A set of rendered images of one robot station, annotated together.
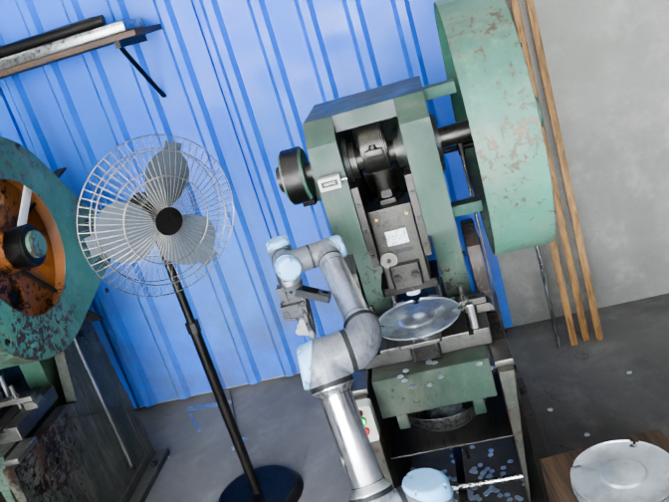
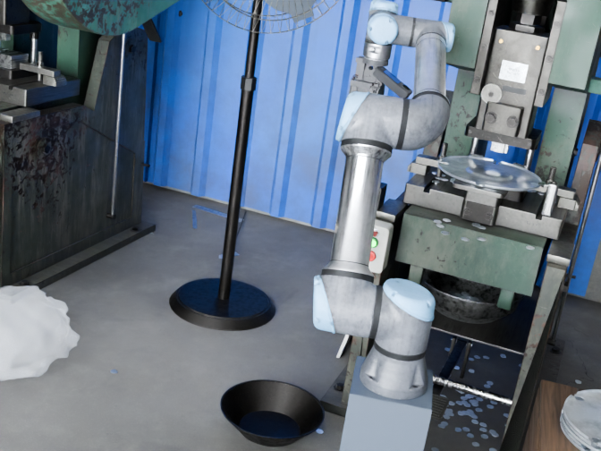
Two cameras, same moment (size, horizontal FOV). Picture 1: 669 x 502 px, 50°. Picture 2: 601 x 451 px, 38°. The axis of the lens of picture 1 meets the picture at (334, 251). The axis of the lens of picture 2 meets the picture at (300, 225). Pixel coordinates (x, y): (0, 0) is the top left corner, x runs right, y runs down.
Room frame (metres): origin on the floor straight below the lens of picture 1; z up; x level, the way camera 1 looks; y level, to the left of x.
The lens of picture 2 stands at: (-0.23, -0.05, 1.42)
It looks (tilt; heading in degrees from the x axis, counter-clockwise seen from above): 20 degrees down; 8
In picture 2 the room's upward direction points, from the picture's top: 8 degrees clockwise
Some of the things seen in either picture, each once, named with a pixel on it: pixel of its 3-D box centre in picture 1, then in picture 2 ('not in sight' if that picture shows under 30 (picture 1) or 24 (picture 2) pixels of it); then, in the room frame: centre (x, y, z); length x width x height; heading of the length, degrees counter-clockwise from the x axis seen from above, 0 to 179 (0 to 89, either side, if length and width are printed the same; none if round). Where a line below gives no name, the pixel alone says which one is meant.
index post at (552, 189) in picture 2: (471, 314); (550, 198); (2.18, -0.38, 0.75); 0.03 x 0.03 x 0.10; 80
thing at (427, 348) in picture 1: (422, 342); (481, 199); (2.16, -0.19, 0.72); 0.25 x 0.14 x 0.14; 170
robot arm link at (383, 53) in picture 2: (289, 277); (376, 51); (2.17, 0.16, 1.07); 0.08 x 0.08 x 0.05
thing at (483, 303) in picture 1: (465, 298); (552, 184); (2.30, -0.39, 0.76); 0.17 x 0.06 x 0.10; 80
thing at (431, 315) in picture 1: (417, 318); (489, 172); (2.21, -0.20, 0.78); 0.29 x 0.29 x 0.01
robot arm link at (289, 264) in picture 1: (292, 263); (388, 29); (2.07, 0.13, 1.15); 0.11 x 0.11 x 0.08; 7
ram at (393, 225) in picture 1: (398, 240); (513, 79); (2.29, -0.22, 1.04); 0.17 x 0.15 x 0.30; 170
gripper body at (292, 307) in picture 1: (294, 300); (369, 80); (2.17, 0.17, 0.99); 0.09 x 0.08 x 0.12; 80
